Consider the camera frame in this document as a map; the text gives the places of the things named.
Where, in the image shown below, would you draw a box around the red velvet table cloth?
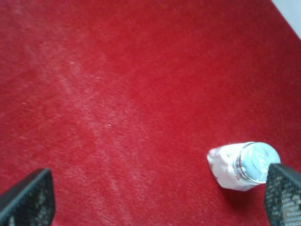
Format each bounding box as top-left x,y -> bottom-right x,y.
0,0 -> 301,226

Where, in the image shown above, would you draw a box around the glass jar of pink pills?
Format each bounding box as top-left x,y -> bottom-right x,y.
207,142 -> 281,191

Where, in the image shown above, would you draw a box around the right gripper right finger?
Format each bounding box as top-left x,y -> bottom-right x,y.
264,163 -> 301,226

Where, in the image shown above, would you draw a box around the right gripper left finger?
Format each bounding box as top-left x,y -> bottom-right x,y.
0,168 -> 55,226

